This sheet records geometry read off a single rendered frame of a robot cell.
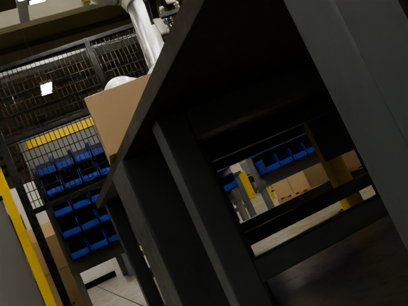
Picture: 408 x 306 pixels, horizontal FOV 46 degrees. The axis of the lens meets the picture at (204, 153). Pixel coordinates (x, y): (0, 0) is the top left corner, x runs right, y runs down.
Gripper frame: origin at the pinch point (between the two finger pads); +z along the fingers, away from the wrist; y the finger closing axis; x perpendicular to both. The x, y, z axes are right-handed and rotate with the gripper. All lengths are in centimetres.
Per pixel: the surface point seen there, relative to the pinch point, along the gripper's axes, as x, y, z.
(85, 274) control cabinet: -30, 692, -117
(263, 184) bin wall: -141, 242, -10
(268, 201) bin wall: -141, 248, 4
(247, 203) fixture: -255, 502, -73
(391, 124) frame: 30, -77, 88
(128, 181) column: 26, 32, 37
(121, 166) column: 26, 31, 32
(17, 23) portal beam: -20, 337, -332
